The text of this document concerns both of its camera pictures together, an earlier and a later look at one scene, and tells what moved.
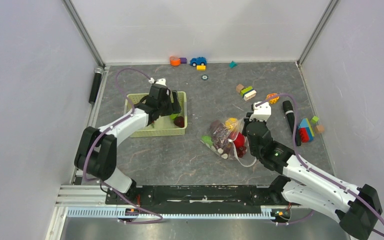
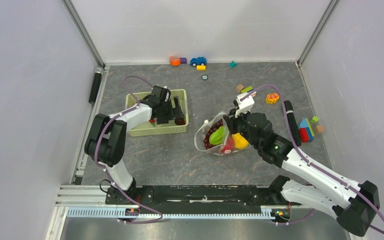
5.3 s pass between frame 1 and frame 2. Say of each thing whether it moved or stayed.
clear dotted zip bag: moved
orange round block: stayed
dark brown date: stayed
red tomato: moved
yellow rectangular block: stayed
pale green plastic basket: stayed
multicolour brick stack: stayed
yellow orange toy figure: stayed
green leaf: moved
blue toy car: stayed
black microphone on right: stayed
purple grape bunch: moved
